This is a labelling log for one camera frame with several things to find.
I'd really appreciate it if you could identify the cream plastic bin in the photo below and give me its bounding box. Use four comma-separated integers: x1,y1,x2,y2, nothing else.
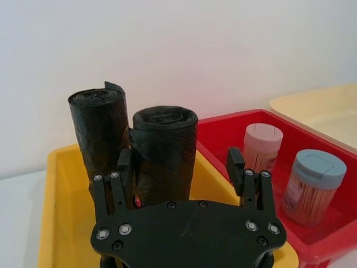
269,83,357,157

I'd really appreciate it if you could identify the white-lidded toothpick jar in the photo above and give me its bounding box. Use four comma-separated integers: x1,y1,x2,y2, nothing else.
243,122,284,173

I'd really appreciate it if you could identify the tall black bag roll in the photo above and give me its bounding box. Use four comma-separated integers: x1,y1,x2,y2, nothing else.
67,81,132,202

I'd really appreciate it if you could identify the red plastic bin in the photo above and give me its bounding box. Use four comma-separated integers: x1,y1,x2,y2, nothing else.
196,109,357,265

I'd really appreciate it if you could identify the short black bag roll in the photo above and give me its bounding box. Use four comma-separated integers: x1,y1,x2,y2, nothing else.
128,105,199,209

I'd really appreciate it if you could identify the yellow plastic bin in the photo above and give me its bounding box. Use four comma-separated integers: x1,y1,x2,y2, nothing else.
37,143,300,268

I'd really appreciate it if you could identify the grey-lidded toothpick jar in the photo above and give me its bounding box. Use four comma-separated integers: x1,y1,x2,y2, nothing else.
281,149,348,227

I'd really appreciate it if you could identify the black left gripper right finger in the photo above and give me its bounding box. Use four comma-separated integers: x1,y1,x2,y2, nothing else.
226,147,278,218

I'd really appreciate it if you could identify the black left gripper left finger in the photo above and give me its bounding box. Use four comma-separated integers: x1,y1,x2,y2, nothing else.
93,149,137,224

